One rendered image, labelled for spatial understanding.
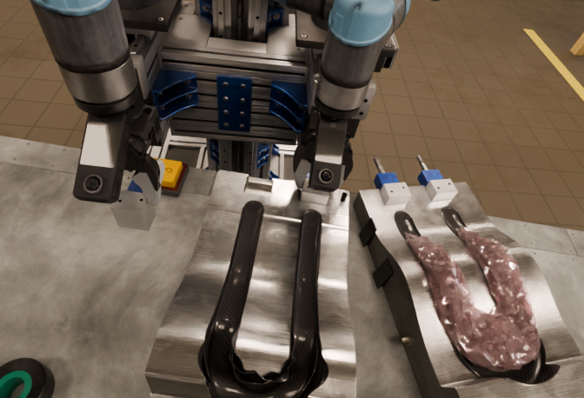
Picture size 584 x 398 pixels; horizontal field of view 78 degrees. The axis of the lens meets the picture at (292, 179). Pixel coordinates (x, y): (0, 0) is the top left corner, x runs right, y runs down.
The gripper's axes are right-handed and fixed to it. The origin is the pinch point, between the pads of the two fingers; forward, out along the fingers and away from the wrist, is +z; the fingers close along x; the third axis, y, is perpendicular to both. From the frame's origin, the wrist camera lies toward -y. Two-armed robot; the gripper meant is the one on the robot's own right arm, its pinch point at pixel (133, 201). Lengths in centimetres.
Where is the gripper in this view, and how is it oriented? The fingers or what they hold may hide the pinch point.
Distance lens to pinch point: 61.9
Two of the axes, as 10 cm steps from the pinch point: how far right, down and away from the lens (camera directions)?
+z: -1.2, 6.4, 7.6
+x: -9.9, -1.6, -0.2
